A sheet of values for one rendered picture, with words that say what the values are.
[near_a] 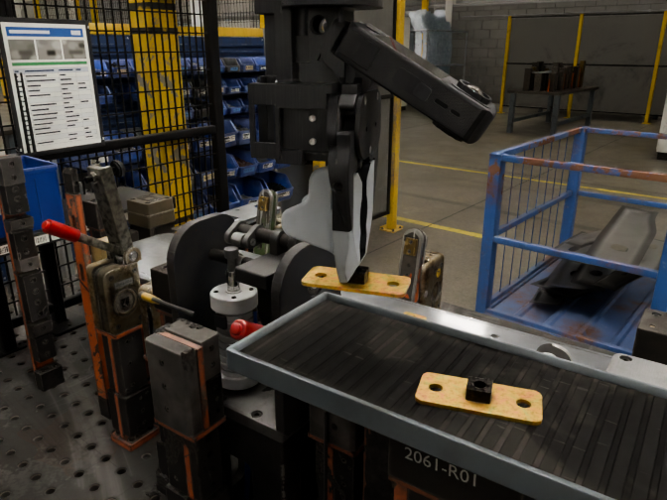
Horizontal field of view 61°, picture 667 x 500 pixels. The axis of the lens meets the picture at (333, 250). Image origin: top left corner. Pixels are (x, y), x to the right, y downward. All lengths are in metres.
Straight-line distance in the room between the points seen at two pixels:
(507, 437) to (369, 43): 0.27
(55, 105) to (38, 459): 0.82
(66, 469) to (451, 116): 0.95
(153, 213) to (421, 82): 1.04
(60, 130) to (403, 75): 1.26
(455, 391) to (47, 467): 0.88
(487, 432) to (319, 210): 0.19
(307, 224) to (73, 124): 1.21
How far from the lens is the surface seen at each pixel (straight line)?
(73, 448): 1.20
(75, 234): 0.96
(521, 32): 13.34
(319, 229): 0.42
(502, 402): 0.42
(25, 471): 1.18
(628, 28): 12.72
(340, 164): 0.38
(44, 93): 1.55
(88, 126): 1.61
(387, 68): 0.39
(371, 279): 0.46
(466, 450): 0.37
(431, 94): 0.39
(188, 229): 0.71
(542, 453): 0.39
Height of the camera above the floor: 1.39
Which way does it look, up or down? 20 degrees down
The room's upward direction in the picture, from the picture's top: straight up
